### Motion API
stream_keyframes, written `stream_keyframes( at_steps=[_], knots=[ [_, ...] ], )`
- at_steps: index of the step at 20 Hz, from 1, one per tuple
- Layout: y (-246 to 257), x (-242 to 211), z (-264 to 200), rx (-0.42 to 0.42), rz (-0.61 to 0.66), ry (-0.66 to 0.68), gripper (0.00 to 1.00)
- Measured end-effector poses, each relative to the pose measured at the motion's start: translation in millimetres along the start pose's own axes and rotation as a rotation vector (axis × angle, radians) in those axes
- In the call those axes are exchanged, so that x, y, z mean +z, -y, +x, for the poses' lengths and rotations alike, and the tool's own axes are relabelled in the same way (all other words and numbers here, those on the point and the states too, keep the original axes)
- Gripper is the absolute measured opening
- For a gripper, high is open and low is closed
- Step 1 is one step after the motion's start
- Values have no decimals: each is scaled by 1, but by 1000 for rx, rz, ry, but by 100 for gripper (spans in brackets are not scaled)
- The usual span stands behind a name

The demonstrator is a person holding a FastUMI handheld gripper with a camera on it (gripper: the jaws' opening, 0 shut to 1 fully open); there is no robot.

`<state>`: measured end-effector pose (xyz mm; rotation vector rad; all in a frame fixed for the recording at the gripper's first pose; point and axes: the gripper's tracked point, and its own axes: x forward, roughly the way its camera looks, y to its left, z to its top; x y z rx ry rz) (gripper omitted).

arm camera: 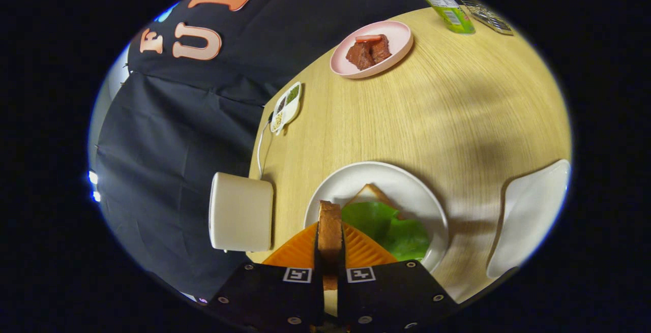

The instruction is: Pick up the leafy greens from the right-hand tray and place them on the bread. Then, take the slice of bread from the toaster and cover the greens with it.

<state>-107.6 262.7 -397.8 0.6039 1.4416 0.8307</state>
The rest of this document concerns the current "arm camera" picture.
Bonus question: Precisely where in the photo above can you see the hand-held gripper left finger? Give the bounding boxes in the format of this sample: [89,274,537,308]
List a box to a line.
[206,221,326,333]

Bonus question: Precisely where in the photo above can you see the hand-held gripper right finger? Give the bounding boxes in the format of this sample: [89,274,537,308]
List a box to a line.
[338,224,461,333]

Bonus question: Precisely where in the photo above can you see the green lettuce leaf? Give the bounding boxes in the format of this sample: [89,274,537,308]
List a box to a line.
[341,201,431,262]

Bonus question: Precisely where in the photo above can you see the toasted bread slice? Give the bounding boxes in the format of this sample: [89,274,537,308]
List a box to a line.
[318,200,344,291]

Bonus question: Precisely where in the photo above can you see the cream toaster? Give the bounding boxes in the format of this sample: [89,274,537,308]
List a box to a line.
[209,172,274,253]

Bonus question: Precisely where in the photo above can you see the white bread slice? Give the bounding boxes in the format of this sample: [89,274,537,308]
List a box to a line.
[345,184,405,220]

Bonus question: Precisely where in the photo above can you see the white round plate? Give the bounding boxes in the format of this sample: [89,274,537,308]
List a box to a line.
[304,161,449,273]

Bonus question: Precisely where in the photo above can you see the white rectangular plate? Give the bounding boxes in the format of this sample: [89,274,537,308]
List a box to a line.
[486,159,571,279]

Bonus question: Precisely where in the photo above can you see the white divided condiment tray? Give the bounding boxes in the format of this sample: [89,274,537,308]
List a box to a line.
[270,82,303,136]

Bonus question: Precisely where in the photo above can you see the brown braised meat piece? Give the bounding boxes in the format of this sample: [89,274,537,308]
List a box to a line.
[346,42,376,71]
[370,35,393,64]

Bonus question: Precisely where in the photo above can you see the pink round plate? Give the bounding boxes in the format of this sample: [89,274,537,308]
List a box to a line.
[330,20,414,79]

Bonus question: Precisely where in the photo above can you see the silver bottle with green label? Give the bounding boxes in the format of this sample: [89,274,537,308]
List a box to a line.
[407,0,477,35]

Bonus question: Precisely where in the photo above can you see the white power cable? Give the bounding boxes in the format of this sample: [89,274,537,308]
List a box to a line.
[257,112,275,180]

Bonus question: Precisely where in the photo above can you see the metal wire basket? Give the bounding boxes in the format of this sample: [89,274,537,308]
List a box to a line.
[453,0,514,36]

